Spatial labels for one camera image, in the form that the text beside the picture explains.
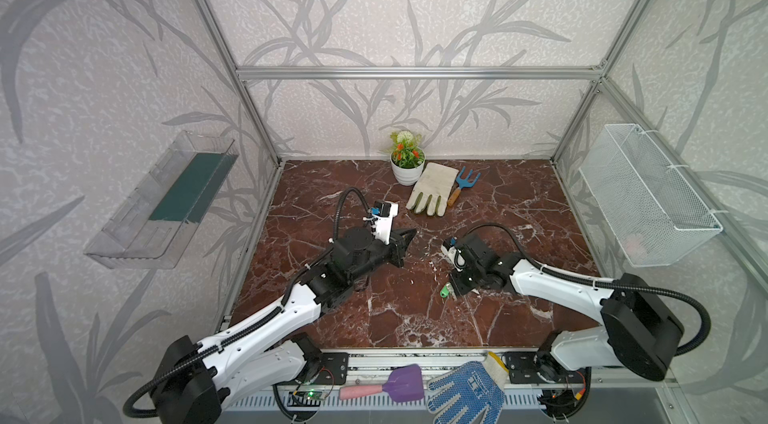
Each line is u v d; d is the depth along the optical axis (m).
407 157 1.01
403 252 0.63
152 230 0.63
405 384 0.72
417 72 0.96
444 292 0.86
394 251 0.64
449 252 0.79
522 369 0.72
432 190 1.09
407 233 0.70
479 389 0.71
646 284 0.45
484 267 0.66
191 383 0.38
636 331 0.42
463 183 1.12
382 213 0.62
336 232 0.54
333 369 0.73
